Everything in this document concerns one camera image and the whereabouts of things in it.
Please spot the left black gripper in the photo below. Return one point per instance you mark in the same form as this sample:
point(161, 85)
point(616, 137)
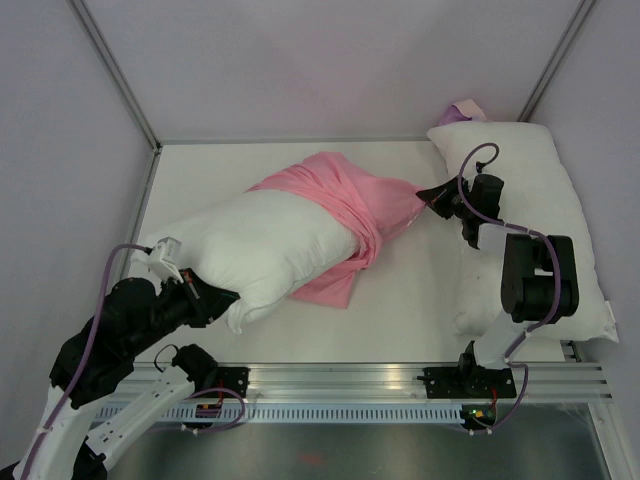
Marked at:
point(208, 301)

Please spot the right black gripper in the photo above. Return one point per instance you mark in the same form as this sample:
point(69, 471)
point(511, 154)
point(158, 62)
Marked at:
point(437, 197)

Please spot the pink pillowcase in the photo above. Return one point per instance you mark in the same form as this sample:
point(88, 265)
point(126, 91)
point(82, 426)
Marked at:
point(375, 209)

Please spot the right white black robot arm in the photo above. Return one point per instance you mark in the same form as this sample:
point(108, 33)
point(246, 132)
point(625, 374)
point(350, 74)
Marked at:
point(538, 281)

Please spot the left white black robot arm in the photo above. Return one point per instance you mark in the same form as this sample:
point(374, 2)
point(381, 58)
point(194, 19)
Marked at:
point(86, 372)

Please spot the pink purple cloth behind pillow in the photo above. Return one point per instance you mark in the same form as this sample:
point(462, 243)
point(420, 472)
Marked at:
point(462, 111)

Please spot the large white bare pillow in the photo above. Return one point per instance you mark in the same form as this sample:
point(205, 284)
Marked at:
point(537, 194)

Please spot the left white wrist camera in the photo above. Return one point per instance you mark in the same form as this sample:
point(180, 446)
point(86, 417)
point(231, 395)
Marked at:
point(162, 260)

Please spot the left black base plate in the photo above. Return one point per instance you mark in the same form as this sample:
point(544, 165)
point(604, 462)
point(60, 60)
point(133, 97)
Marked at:
point(235, 379)

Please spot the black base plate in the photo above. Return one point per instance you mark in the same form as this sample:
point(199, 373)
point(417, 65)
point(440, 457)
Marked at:
point(477, 383)
point(235, 379)

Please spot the white slotted cable duct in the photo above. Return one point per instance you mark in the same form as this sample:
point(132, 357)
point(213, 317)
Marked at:
point(316, 413)

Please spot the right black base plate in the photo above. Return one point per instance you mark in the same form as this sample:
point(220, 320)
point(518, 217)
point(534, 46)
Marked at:
point(477, 383)

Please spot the aluminium mounting rail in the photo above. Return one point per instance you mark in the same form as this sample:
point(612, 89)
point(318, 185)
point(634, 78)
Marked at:
point(556, 382)

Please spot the left aluminium corner post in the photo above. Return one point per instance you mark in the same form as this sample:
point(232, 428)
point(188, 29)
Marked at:
point(99, 43)

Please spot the aluminium corner post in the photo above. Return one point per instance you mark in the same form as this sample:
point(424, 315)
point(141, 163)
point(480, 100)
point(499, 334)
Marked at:
point(560, 53)
point(99, 43)

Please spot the right aluminium corner post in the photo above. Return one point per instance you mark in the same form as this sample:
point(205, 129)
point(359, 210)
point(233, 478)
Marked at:
point(560, 53)

